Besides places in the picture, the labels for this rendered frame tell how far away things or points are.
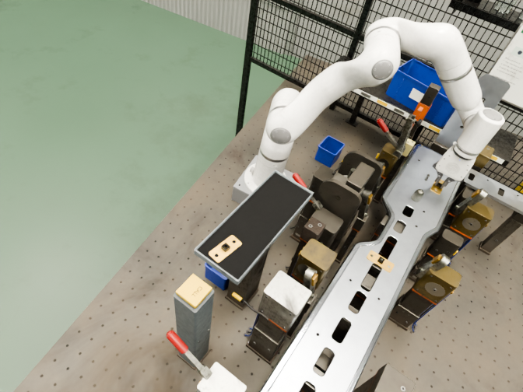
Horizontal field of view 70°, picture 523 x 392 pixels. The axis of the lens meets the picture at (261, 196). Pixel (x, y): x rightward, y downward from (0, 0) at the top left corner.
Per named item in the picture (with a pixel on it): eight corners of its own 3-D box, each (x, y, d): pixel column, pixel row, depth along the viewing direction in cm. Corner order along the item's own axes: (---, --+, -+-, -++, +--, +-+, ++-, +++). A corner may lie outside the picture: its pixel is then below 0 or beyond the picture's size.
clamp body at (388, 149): (365, 214, 170) (398, 158, 143) (345, 203, 172) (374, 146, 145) (370, 205, 173) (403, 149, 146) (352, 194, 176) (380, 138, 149)
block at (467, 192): (451, 252, 163) (491, 212, 141) (426, 237, 166) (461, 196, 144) (456, 241, 167) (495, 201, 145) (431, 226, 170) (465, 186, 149)
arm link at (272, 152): (257, 157, 143) (268, 110, 124) (265, 126, 155) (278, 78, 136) (287, 166, 144) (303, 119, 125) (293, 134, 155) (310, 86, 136)
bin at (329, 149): (330, 169, 185) (335, 155, 178) (313, 159, 188) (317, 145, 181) (340, 157, 191) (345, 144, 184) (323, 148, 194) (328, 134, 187)
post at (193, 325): (194, 370, 117) (195, 315, 84) (177, 355, 120) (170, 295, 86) (210, 350, 122) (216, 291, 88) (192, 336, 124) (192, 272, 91)
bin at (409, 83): (441, 128, 163) (458, 103, 153) (384, 93, 174) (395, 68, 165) (457, 114, 172) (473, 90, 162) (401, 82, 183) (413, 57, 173)
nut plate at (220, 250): (218, 264, 91) (218, 261, 90) (207, 253, 92) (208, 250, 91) (242, 244, 95) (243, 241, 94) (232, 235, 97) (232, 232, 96)
